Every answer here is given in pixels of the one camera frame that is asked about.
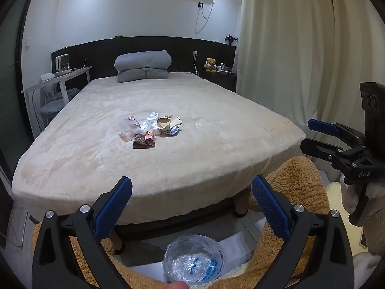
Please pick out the white paper bag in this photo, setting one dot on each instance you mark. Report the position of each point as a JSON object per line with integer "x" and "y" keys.
{"x": 153, "y": 117}

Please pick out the bed with beige blanket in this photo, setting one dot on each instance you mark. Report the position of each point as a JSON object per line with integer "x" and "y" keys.
{"x": 225, "y": 140}

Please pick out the grey folded pillow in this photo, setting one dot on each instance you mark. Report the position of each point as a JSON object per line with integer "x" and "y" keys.
{"x": 142, "y": 65}

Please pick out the clear plastic trash bag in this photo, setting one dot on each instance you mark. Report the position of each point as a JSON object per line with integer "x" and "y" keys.
{"x": 193, "y": 259}

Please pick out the black nightstand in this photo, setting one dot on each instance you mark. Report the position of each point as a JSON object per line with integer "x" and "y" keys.
{"x": 227, "y": 81}

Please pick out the teddy bear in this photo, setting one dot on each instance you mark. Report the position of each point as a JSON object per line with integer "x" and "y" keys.
{"x": 210, "y": 65}

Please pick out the cream curtain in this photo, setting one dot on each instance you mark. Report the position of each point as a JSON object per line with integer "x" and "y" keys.
{"x": 305, "y": 59}

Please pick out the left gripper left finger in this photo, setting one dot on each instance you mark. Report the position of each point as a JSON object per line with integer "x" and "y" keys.
{"x": 54, "y": 262}

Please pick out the white desk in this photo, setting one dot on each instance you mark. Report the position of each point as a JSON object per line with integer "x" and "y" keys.
{"x": 34, "y": 95}

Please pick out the clear bag white tissue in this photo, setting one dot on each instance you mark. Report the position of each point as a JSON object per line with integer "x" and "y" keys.
{"x": 144, "y": 126}

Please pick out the clear plastic cup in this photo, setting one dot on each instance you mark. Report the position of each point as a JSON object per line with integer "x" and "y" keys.
{"x": 129, "y": 128}

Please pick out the pink paw print box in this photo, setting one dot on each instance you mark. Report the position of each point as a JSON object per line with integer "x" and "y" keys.
{"x": 149, "y": 138}

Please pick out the right hand white glove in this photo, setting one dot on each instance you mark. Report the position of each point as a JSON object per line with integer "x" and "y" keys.
{"x": 374, "y": 191}

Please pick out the black headboard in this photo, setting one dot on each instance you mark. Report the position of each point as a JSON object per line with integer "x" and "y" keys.
{"x": 109, "y": 57}

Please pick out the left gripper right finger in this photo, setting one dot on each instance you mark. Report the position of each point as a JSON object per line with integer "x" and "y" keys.
{"x": 330, "y": 263}

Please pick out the small white appliance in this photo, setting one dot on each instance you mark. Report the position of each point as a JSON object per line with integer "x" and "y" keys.
{"x": 62, "y": 63}

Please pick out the blue white wrapper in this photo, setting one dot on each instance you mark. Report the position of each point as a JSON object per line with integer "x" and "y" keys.
{"x": 172, "y": 131}

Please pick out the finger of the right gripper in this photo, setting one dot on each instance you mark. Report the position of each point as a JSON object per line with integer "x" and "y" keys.
{"x": 342, "y": 132}
{"x": 337, "y": 156}

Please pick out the dark red snack wrapper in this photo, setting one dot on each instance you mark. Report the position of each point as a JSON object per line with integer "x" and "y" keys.
{"x": 139, "y": 142}

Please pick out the white chair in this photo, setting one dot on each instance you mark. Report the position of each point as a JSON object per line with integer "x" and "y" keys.
{"x": 53, "y": 100}

